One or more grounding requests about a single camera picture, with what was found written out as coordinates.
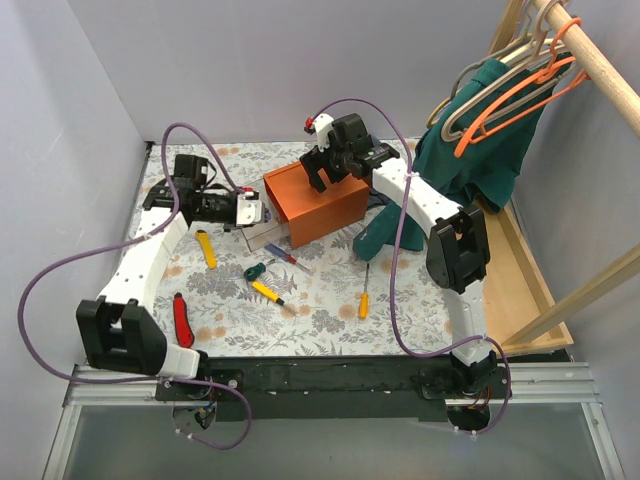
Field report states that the yellow utility knife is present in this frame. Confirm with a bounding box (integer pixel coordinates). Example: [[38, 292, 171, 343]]
[[195, 229, 217, 270]]

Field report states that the green stubby screwdriver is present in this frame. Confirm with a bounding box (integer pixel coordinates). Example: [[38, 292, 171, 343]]
[[243, 259, 276, 282]]

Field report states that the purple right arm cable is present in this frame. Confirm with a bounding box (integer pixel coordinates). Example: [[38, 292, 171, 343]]
[[310, 96, 513, 437]]

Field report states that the clear acrylic drawer tray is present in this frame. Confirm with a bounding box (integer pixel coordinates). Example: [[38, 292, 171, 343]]
[[242, 219, 289, 252]]

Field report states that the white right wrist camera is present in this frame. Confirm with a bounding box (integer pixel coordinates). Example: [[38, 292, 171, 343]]
[[304, 113, 334, 151]]

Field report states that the orange wooden drawer box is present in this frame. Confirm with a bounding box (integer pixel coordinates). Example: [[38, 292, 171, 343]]
[[263, 162, 369, 249]]

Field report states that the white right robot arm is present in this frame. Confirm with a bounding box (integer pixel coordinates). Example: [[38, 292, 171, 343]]
[[300, 113, 497, 398]]

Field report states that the blue red screwdriver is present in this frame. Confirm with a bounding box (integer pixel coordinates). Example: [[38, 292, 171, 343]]
[[264, 243, 313, 275]]

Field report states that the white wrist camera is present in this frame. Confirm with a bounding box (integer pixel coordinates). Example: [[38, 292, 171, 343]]
[[235, 189, 266, 228], [304, 113, 334, 151]]

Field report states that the dark green garment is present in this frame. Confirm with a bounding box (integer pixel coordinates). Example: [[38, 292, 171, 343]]
[[352, 51, 574, 264]]

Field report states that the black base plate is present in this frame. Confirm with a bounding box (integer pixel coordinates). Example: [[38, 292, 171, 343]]
[[155, 355, 510, 428]]

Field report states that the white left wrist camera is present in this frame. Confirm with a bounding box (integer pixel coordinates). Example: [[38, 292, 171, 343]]
[[235, 189, 266, 228]]

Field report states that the floral patterned table mat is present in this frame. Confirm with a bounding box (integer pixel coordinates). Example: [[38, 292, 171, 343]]
[[94, 138, 464, 359]]

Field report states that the orange clothes hanger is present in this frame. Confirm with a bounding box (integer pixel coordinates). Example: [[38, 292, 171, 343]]
[[454, 16, 590, 158]]

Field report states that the yellow black screwdriver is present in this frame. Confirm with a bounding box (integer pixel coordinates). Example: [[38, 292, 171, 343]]
[[251, 280, 297, 315]]

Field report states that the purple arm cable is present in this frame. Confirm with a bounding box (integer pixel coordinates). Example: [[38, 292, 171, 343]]
[[310, 96, 513, 437], [17, 121, 253, 449]]

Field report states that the red utility knife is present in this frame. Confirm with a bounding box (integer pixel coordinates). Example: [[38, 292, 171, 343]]
[[172, 292, 195, 348]]

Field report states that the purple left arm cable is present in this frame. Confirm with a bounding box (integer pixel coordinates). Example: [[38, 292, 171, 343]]
[[17, 121, 253, 449]]

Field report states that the grey clothes hanger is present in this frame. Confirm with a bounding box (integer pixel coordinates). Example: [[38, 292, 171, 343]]
[[426, 33, 534, 130]]

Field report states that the beige clothes hanger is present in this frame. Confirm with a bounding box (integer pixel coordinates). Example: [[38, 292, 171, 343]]
[[441, 1, 568, 142]]

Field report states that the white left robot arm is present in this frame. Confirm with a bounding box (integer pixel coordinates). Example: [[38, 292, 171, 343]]
[[76, 154, 235, 400]]

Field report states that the orange handle screwdriver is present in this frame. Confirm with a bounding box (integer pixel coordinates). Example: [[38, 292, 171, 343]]
[[358, 264, 370, 319]]

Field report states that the wooden clothes rack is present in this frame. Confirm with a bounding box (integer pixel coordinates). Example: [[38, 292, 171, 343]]
[[508, 1, 639, 356]]

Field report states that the dark blue cloth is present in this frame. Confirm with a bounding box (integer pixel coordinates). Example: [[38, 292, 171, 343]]
[[366, 134, 393, 211]]

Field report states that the aluminium rail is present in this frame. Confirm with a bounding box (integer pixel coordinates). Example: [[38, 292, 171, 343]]
[[63, 362, 602, 406]]

